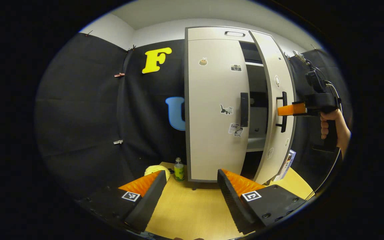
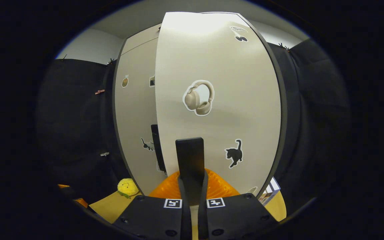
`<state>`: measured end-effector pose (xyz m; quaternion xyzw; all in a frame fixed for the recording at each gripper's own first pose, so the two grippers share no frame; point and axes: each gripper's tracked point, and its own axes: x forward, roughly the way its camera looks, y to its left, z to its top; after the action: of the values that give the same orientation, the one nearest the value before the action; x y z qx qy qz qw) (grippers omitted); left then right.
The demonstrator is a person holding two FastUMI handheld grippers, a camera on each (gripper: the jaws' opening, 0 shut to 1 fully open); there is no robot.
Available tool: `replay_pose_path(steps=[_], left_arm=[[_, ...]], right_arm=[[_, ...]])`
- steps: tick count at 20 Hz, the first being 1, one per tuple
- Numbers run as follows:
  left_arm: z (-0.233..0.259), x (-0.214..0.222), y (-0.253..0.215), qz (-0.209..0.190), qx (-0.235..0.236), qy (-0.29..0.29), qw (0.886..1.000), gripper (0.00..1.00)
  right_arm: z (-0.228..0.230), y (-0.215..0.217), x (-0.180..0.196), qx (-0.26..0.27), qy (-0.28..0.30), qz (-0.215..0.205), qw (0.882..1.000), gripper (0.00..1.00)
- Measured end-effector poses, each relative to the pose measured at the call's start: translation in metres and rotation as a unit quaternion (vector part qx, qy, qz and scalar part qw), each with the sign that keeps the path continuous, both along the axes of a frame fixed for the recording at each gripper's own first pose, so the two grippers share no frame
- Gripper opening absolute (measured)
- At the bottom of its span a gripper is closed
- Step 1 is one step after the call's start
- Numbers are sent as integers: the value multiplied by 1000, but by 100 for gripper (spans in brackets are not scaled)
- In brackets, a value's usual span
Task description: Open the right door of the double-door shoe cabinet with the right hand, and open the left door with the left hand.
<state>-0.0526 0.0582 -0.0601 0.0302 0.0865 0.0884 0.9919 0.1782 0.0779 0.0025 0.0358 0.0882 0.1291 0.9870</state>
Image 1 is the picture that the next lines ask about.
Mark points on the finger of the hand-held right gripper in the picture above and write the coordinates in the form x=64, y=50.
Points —
x=292, y=109

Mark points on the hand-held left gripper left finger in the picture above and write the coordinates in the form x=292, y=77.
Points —
x=147, y=203

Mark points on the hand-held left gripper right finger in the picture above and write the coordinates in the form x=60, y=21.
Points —
x=233, y=206

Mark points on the white cabinet door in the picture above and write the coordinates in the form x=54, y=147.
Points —
x=212, y=116
x=273, y=63

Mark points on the white double-door shoe cabinet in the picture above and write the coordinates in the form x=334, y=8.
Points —
x=208, y=33

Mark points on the white cabinet shelf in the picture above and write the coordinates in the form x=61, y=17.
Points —
x=253, y=63
x=257, y=143

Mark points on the yellow round soft toy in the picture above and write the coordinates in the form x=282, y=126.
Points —
x=155, y=170

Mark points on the green drink bottle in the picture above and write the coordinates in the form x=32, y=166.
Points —
x=179, y=171

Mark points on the purple book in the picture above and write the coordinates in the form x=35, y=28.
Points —
x=287, y=165

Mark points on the white cloth clip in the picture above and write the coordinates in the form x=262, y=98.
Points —
x=118, y=142

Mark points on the black backdrop cloth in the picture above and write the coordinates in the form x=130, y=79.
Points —
x=75, y=116

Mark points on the pink cloth clip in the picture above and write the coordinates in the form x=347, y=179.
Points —
x=119, y=75

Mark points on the black cloth clip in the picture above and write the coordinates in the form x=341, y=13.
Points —
x=88, y=33
x=131, y=48

